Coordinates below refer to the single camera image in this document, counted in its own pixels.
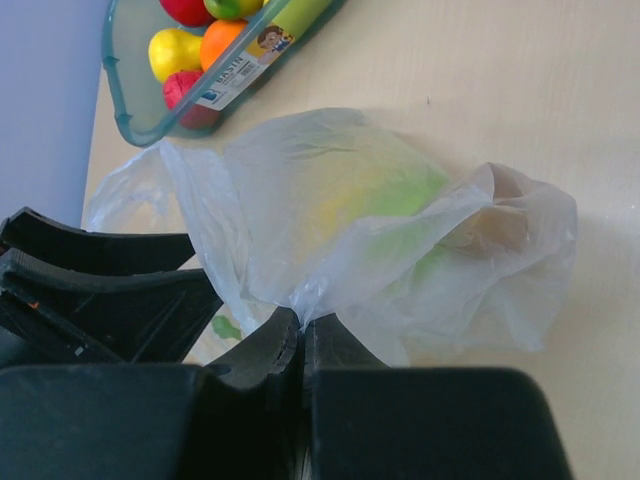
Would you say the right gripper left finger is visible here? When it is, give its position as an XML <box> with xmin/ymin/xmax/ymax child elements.
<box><xmin>1</xmin><ymin>308</ymin><xmax>303</xmax><ymax>479</ymax></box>

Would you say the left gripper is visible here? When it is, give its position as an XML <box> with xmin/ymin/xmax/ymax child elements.
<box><xmin>1</xmin><ymin>208</ymin><xmax>222</xmax><ymax>368</ymax></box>

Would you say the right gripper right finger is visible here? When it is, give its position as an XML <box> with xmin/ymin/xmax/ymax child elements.
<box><xmin>304</xmin><ymin>315</ymin><xmax>573</xmax><ymax>479</ymax></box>

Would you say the clear plastic bag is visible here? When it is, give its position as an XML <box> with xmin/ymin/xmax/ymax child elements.
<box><xmin>85</xmin><ymin>108</ymin><xmax>578</xmax><ymax>366</ymax></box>

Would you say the yellow toy pear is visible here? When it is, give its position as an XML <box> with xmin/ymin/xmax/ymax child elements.
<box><xmin>148</xmin><ymin>28</ymin><xmax>203</xmax><ymax>83</ymax></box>

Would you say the green fruit in bag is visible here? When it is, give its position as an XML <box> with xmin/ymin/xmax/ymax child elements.
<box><xmin>359</xmin><ymin>166</ymin><xmax>449</xmax><ymax>292</ymax></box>

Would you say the yellow fruit in bag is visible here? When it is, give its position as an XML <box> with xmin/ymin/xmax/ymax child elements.
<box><xmin>310</xmin><ymin>167</ymin><xmax>389</xmax><ymax>232</ymax></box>

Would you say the brown kiwi in bag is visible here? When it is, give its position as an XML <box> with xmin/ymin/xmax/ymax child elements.
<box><xmin>443</xmin><ymin>164</ymin><xmax>529</xmax><ymax>258</ymax></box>

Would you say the orange toy fruit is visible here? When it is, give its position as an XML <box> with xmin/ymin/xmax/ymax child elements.
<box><xmin>200</xmin><ymin>19</ymin><xmax>248</xmax><ymax>71</ymax></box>

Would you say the red toy strawberry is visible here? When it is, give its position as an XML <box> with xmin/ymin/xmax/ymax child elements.
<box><xmin>162</xmin><ymin>69</ymin><xmax>221</xmax><ymax>130</ymax></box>

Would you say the red apple left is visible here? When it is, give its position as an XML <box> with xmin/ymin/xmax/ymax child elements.
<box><xmin>159</xmin><ymin>0</ymin><xmax>214</xmax><ymax>28</ymax></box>

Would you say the green toy watermelon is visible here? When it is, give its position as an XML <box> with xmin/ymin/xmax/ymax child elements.
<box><xmin>203</xmin><ymin>0</ymin><xmax>263</xmax><ymax>20</ymax></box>

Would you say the grey-green plastic basin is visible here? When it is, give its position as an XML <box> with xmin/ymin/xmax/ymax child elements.
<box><xmin>102</xmin><ymin>0</ymin><xmax>342</xmax><ymax>147</ymax></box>

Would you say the yellow toy mango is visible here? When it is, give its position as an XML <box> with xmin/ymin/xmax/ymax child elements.
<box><xmin>272</xmin><ymin>0</ymin><xmax>333</xmax><ymax>39</ymax></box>

